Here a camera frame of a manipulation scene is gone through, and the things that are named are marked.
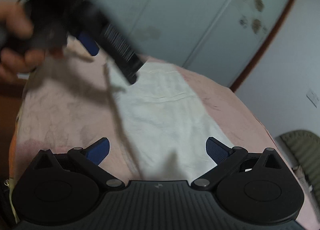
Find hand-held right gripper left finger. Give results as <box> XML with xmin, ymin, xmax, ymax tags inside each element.
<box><xmin>31</xmin><ymin>137</ymin><xmax>125</xmax><ymax>191</ymax></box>

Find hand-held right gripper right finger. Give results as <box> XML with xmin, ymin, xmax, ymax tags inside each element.
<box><xmin>191</xmin><ymin>136</ymin><xmax>290</xmax><ymax>191</ymax></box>

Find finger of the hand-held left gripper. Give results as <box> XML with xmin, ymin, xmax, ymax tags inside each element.
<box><xmin>76</xmin><ymin>30</ymin><xmax>100</xmax><ymax>57</ymax></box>

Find white pants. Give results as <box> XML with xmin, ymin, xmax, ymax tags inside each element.
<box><xmin>107</xmin><ymin>62</ymin><xmax>234</xmax><ymax>181</ymax></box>

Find person's left hand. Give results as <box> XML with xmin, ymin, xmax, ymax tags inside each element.
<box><xmin>0</xmin><ymin>1</ymin><xmax>63</xmax><ymax>82</ymax></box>

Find pink bed sheet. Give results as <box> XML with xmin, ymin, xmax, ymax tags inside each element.
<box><xmin>9</xmin><ymin>37</ymin><xmax>312</xmax><ymax>230</ymax></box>

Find olive padded headboard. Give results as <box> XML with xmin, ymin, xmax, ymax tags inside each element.
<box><xmin>279</xmin><ymin>130</ymin><xmax>320</xmax><ymax>197</ymax></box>

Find glass wardrobe door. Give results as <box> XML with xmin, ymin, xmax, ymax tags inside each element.
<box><xmin>82</xmin><ymin>0</ymin><xmax>298</xmax><ymax>88</ymax></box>

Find brown wooden wardrobe trim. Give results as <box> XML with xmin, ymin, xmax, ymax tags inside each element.
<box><xmin>228</xmin><ymin>0</ymin><xmax>305</xmax><ymax>93</ymax></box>

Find white wall socket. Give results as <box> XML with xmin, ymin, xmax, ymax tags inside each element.
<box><xmin>306</xmin><ymin>89</ymin><xmax>320</xmax><ymax>108</ymax></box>

